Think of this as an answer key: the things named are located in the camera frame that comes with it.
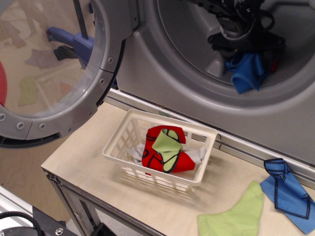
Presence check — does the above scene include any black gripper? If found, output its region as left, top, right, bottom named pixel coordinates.
left=208, top=30, right=285, bottom=73

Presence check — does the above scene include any plain blue felt cloth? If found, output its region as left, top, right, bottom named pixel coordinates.
left=225, top=53, right=269, bottom=94

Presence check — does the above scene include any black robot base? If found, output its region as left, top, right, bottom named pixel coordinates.
left=0, top=206, right=76, bottom=236

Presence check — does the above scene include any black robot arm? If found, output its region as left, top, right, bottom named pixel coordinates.
left=189, top=0, right=285, bottom=72

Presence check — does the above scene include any grey toy washing machine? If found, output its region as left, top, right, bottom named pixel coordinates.
left=109, top=0, right=315, bottom=187

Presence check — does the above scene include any white plastic laundry basket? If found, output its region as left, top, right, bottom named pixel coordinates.
left=103, top=109, right=217, bottom=192

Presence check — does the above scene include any round grey machine door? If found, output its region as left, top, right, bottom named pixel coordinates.
left=0, top=0, right=138, bottom=149

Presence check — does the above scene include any blue stitched felt shirt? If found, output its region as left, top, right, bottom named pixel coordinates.
left=260, top=158, right=315, bottom=234

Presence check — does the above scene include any red felt cloth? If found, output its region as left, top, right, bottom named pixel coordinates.
left=142, top=125, right=195, bottom=173

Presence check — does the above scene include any white felt cloth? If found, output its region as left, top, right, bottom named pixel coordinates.
left=126, top=144, right=206, bottom=165

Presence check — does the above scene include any light green felt cloth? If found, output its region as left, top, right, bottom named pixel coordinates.
left=197, top=181, right=263, bottom=236

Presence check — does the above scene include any blue bar clamp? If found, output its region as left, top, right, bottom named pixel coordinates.
left=46, top=0, right=95, bottom=69

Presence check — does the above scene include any red round object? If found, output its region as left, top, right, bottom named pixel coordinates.
left=0, top=62, right=8, bottom=107

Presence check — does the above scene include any aluminium table frame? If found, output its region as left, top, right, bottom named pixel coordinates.
left=44, top=169, right=163, bottom=236

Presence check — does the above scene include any black sleeved cable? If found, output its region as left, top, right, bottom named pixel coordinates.
left=0, top=210, right=44, bottom=236

